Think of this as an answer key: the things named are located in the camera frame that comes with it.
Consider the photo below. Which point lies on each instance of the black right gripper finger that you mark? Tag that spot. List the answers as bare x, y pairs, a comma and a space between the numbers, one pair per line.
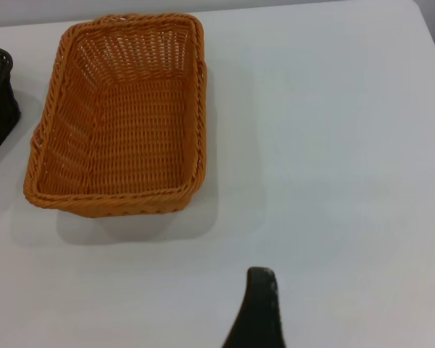
259, 311

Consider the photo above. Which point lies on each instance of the orange woven rectangular basket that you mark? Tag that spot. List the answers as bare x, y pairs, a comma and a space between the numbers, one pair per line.
130, 145

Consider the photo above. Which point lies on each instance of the black woven rectangular basket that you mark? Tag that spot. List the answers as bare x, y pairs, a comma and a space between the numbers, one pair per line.
0, 108

